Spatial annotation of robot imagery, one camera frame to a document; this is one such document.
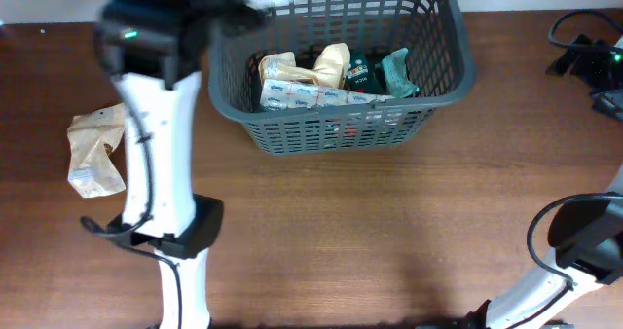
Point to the beige bag in basket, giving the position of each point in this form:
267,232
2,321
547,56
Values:
329,70

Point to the white Kleenex tissue pack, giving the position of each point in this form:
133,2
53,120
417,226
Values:
279,95

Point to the dark green snack packet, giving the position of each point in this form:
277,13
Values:
361,76

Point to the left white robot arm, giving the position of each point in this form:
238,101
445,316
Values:
152,52

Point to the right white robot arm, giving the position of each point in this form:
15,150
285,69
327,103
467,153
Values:
576,245

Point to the grey plastic lattice basket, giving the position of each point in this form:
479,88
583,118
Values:
439,62

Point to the beige paper snack bag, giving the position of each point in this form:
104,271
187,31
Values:
92,138

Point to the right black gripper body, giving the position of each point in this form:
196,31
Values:
603,74

